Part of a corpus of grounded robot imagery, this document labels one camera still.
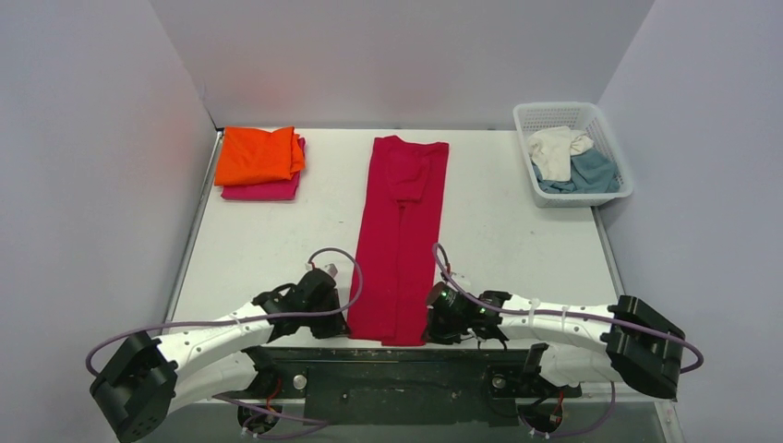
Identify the red t-shirt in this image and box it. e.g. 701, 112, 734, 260
347, 136, 450, 346

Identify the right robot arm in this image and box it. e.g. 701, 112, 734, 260
425, 281, 685, 400

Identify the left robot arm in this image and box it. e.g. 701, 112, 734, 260
90, 266, 344, 442

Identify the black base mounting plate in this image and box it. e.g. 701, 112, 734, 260
228, 347, 582, 426

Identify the folded pink t-shirt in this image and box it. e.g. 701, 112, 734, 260
221, 172, 301, 202

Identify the folded orange t-shirt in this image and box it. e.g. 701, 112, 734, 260
214, 126, 306, 186

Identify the white cloth in basket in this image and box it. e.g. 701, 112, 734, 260
527, 126, 595, 181

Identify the white plastic basket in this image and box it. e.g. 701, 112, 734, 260
512, 102, 633, 208

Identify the blue cloth in basket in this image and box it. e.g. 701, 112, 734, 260
533, 150, 620, 194

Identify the aluminium rail frame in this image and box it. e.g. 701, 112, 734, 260
144, 383, 685, 442

